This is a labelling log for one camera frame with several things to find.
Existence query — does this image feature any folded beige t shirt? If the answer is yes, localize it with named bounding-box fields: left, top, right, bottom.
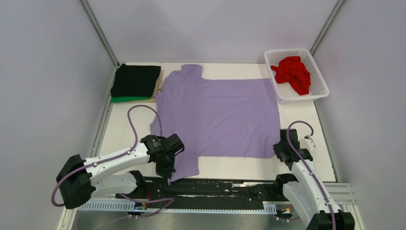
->
left=137, top=70, right=163, bottom=103

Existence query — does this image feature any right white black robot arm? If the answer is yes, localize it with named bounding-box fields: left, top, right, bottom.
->
left=273, top=129, right=356, bottom=230

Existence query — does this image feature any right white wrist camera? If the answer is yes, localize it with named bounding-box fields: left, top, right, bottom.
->
left=299, top=135, right=316, bottom=151

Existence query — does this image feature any white plastic basket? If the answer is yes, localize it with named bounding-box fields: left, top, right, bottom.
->
left=264, top=48, right=329, bottom=104

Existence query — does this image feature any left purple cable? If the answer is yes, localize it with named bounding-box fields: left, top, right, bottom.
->
left=51, top=104, right=175, bottom=219

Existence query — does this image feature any folded green t shirt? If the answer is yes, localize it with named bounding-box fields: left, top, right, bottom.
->
left=110, top=97, right=155, bottom=103

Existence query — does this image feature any folded black t shirt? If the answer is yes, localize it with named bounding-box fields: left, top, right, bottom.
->
left=111, top=64, right=161, bottom=97

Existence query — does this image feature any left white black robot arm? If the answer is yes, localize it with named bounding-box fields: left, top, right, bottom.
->
left=51, top=134, right=184, bottom=209

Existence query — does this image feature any purple t shirt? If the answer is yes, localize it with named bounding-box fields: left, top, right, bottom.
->
left=150, top=64, right=281, bottom=181

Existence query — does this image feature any red t shirt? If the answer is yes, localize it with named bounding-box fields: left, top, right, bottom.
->
left=270, top=56, right=311, bottom=95

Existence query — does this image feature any white slotted cable duct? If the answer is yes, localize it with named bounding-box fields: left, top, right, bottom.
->
left=78, top=200, right=277, bottom=215

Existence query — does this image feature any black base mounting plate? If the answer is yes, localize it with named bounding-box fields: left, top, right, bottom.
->
left=127, top=177, right=289, bottom=210

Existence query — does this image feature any aluminium frame rail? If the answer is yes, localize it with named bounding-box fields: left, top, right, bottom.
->
left=65, top=178, right=357, bottom=206

